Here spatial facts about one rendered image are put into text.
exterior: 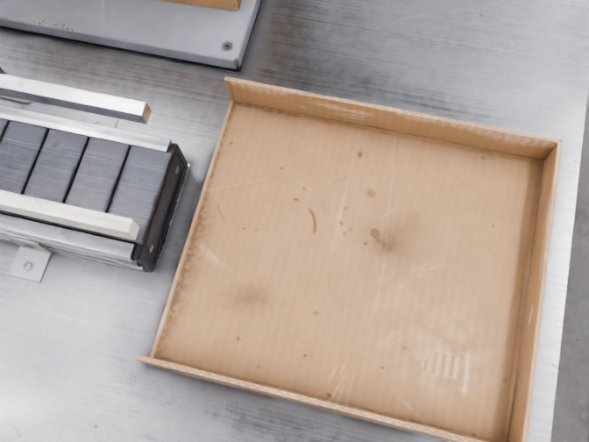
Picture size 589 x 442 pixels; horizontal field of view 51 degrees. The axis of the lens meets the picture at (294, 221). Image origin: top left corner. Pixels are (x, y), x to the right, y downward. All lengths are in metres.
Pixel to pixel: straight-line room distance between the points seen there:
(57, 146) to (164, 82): 0.13
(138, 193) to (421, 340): 0.26
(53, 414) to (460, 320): 0.35
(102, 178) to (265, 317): 0.18
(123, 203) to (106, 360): 0.13
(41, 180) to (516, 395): 0.43
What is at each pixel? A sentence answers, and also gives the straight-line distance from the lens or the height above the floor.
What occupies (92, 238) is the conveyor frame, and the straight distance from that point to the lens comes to 0.53.
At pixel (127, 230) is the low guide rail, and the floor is 0.91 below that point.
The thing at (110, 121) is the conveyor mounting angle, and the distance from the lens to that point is 0.63.
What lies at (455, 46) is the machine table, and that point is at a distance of 0.65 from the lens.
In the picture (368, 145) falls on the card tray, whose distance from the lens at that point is 0.58.
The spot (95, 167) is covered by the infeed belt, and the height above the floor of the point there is 0.88.
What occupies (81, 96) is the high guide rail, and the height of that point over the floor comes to 0.96.
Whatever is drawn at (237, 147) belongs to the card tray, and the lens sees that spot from 0.58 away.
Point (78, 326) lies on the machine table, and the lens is 0.57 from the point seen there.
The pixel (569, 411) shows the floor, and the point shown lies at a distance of 1.44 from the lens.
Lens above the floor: 1.35
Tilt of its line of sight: 70 degrees down
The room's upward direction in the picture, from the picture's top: 9 degrees counter-clockwise
